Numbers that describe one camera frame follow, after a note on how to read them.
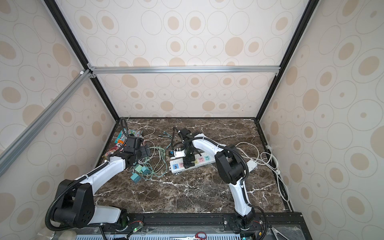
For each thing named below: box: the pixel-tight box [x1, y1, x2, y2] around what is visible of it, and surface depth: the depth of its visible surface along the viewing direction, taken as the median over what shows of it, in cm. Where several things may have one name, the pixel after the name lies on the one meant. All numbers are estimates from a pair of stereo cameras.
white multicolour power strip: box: [169, 153, 216, 174], surface depth 94 cm
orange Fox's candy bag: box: [102, 143, 126, 158], surface depth 99 cm
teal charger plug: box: [141, 166, 151, 175], surface depth 90 cm
